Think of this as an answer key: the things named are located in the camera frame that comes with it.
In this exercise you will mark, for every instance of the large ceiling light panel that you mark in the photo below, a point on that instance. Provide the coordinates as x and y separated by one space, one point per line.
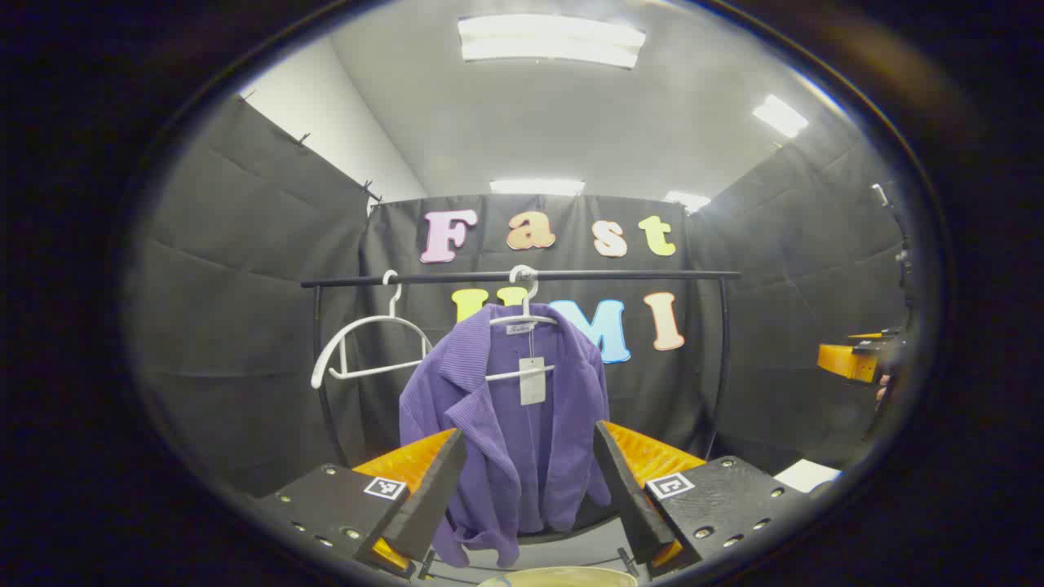
550 41

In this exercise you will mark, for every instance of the white paper hang tag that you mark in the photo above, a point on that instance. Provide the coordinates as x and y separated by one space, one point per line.
532 383

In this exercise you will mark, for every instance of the white plastic hanger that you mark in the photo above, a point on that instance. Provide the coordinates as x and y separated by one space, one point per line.
502 376
375 371

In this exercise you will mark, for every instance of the white paper sheet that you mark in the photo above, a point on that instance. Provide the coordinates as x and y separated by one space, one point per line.
806 476

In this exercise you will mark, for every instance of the purple knit cardigan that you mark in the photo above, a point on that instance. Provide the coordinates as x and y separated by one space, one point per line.
489 424

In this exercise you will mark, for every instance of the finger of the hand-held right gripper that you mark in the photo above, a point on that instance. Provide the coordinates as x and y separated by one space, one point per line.
844 360

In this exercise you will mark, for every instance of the black backdrop cloth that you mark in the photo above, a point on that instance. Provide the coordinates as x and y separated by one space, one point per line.
245 326

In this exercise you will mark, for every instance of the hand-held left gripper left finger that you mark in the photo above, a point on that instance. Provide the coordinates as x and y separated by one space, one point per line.
432 489

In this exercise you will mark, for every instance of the beige laundry hamper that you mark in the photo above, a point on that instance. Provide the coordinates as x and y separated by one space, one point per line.
571 577

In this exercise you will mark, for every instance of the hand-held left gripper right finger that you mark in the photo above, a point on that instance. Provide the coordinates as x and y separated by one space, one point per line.
624 489

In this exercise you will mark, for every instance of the black metal clothes rack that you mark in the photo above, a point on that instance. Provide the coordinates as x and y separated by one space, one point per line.
620 275

